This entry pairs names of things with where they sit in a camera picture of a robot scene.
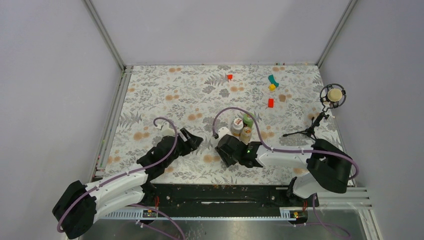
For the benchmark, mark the white cap pill bottle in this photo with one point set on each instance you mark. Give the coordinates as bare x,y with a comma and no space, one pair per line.
236,127

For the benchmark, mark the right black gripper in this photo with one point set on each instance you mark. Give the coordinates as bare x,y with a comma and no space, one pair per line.
227,161

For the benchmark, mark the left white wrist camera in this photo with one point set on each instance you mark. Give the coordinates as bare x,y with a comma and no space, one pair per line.
168,132

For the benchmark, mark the brown wooden block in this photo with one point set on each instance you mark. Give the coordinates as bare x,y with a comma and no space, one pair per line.
282,98

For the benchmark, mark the amber pill bottle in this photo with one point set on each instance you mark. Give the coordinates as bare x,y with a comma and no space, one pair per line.
245,135

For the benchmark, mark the yellow cube block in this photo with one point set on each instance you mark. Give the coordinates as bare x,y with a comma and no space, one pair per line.
272,87

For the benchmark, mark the red rectangular block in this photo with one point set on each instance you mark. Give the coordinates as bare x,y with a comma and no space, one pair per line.
270,103

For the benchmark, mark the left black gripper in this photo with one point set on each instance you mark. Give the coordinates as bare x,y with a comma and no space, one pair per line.
192,143

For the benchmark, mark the floral patterned table mat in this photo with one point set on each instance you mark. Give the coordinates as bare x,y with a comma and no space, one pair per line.
199,97

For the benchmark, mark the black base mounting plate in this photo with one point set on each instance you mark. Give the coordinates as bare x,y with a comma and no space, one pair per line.
215,201

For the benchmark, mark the teal curved block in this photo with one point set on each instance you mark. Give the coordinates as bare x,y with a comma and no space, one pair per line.
272,80

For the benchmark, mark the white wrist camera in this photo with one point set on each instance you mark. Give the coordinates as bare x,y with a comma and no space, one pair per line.
168,132
220,133

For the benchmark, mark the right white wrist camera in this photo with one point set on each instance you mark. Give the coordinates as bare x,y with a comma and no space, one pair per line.
220,133

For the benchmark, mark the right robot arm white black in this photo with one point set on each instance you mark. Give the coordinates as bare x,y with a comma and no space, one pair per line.
328,167

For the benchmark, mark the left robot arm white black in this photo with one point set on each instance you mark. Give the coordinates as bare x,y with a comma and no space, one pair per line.
81,205

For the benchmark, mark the microphone on tripod stand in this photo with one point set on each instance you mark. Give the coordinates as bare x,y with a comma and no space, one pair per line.
331,96

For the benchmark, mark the green pill bottle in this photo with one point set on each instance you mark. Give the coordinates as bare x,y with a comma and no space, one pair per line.
248,120

